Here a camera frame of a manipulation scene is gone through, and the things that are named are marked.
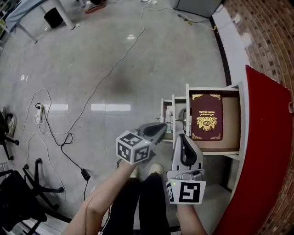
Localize black waste bin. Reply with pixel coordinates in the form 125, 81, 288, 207
43, 7, 64, 29

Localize white cabinet with red top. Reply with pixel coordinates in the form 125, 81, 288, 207
176, 65, 294, 235

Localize person's right forearm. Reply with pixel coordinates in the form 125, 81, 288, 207
176, 203, 209, 235

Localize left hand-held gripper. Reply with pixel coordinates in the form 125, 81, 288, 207
116, 122, 168, 169

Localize white bottom drawer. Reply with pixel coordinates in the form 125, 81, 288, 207
160, 98, 173, 143

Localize black power adapter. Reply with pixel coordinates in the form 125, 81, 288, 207
80, 168, 91, 182

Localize person's black trousers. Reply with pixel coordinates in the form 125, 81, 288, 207
101, 173, 181, 235

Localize maroon gold-print book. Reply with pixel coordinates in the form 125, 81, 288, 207
191, 93, 223, 141

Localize white drawer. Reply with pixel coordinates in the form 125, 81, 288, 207
185, 81, 244, 161
160, 98, 173, 143
171, 94, 191, 143

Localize long white extension cable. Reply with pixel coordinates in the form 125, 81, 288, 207
38, 2, 146, 135

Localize white top drawer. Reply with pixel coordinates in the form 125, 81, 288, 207
185, 81, 244, 161

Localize thin white cable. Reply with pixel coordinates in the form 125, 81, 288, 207
19, 88, 67, 207

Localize person's shoe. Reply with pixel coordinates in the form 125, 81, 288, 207
149, 163, 164, 177
130, 165, 140, 179

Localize black office chair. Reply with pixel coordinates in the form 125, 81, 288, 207
0, 106, 20, 161
0, 157, 65, 235

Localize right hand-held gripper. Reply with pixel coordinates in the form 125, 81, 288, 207
165, 133, 207, 205

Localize person's right shoe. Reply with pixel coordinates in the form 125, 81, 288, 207
149, 163, 164, 177

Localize yellow-green cable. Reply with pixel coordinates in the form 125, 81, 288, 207
178, 13, 218, 32

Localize blue-cloth covered table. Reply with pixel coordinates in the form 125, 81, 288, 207
4, 0, 75, 44

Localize black power cable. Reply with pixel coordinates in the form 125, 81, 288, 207
34, 103, 91, 202

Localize person's left forearm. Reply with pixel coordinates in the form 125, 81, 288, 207
64, 160, 138, 235

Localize person's left shoe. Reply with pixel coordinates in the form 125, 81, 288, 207
130, 165, 140, 179

